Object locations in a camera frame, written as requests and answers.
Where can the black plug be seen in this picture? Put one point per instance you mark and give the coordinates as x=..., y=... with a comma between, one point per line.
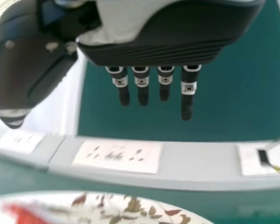
x=263, y=157

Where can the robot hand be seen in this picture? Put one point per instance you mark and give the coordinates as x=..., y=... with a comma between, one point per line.
x=165, y=35

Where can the grey socket rail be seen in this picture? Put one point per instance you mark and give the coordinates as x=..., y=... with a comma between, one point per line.
x=189, y=163

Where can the plate with brown leaf pattern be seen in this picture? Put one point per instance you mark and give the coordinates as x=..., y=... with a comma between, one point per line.
x=130, y=210

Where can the red biscuit packet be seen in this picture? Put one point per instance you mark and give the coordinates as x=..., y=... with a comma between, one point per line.
x=14, y=214

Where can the white wall socket plate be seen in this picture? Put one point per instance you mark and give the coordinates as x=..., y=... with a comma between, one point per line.
x=18, y=141
x=249, y=161
x=149, y=158

